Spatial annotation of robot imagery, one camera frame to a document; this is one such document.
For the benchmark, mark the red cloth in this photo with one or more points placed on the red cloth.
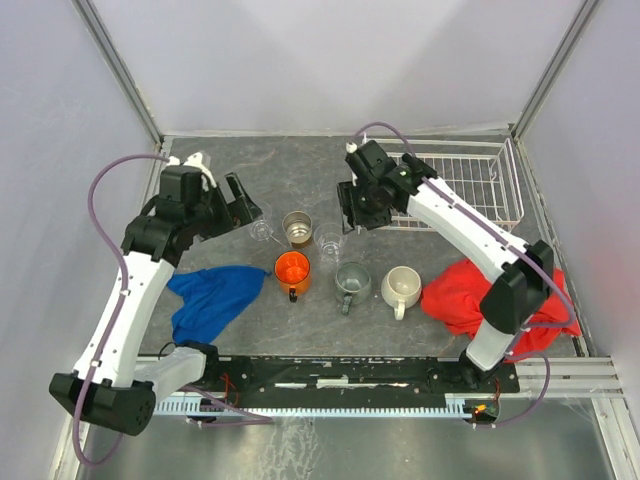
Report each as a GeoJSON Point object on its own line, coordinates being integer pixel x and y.
{"type": "Point", "coordinates": [453, 298]}

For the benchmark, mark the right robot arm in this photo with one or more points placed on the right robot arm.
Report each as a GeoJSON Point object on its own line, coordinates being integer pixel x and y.
{"type": "Point", "coordinates": [520, 274]}

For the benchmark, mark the clear plastic cup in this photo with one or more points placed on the clear plastic cup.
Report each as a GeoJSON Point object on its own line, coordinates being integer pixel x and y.
{"type": "Point", "coordinates": [330, 241]}
{"type": "Point", "coordinates": [262, 228]}

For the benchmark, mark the grey-green glazed mug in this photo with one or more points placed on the grey-green glazed mug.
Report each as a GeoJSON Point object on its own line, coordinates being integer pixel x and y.
{"type": "Point", "coordinates": [353, 285]}

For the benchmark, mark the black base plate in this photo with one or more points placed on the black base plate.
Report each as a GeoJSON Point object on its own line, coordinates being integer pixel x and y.
{"type": "Point", "coordinates": [334, 382]}

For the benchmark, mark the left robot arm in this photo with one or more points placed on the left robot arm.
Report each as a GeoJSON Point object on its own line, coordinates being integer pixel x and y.
{"type": "Point", "coordinates": [105, 388]}

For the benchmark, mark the cream ceramic mug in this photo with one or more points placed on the cream ceramic mug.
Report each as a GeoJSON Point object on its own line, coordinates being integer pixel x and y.
{"type": "Point", "coordinates": [400, 289]}

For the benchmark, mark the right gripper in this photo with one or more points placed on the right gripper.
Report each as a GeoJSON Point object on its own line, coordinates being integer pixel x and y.
{"type": "Point", "coordinates": [351, 206]}

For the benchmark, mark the orange enamel mug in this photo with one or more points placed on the orange enamel mug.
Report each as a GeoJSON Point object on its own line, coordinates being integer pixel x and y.
{"type": "Point", "coordinates": [292, 270]}

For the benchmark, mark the white wire dish rack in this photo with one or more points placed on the white wire dish rack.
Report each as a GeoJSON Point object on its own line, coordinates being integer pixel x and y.
{"type": "Point", "coordinates": [482, 172]}

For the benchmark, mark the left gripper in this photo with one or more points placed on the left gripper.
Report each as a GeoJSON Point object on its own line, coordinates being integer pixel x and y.
{"type": "Point", "coordinates": [223, 208]}

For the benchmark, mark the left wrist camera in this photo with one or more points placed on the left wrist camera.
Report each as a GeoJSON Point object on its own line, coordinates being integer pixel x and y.
{"type": "Point", "coordinates": [198, 160]}

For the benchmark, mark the steel tin cup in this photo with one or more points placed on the steel tin cup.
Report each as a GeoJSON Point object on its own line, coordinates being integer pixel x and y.
{"type": "Point", "coordinates": [298, 229]}

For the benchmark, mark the aluminium frame rail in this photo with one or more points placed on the aluminium frame rail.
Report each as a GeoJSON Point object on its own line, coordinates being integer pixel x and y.
{"type": "Point", "coordinates": [575, 377]}

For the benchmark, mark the blue cloth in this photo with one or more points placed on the blue cloth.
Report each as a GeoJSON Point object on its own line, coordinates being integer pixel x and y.
{"type": "Point", "coordinates": [212, 298]}

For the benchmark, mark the blue cable duct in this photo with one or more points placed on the blue cable duct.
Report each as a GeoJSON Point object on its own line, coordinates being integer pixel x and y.
{"type": "Point", "coordinates": [194, 405]}

